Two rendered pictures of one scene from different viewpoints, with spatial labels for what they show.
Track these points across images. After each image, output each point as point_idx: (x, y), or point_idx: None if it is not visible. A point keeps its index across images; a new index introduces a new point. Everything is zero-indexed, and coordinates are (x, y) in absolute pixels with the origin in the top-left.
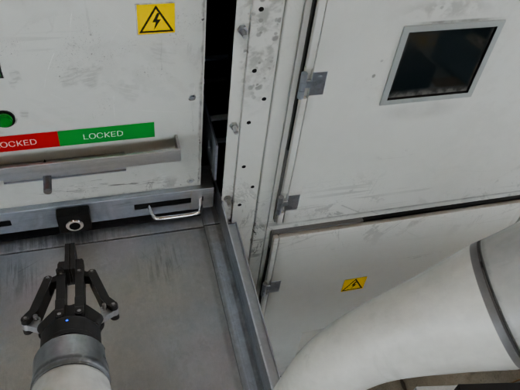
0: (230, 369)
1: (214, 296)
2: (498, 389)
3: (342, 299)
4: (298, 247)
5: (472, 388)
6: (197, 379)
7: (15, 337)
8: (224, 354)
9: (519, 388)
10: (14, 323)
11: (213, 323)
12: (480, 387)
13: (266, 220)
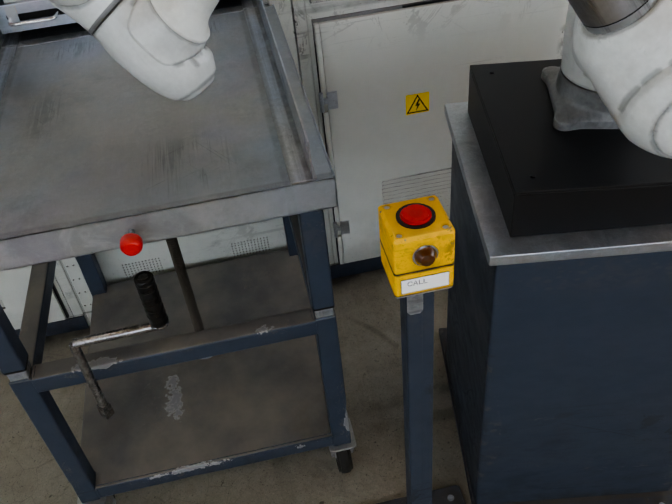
0: (254, 74)
1: (246, 42)
2: (510, 65)
3: (411, 129)
4: (342, 39)
5: (483, 66)
6: (223, 81)
7: (71, 75)
8: (250, 68)
9: (532, 63)
10: (71, 68)
11: (242, 54)
12: (491, 65)
13: (303, 5)
